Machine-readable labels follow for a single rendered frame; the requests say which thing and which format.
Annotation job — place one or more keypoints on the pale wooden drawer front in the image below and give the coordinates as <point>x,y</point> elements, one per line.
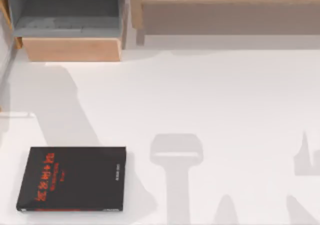
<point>71,49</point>

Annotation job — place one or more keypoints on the black book with red lettering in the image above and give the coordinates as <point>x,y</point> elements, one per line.
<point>75,180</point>

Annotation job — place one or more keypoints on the wooden open shelf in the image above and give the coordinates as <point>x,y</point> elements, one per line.
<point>225,10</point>

